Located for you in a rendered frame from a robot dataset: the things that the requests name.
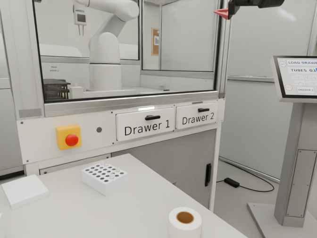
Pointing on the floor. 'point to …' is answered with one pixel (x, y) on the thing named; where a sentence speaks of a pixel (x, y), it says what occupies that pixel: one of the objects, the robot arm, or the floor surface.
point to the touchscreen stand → (293, 181)
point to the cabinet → (159, 160)
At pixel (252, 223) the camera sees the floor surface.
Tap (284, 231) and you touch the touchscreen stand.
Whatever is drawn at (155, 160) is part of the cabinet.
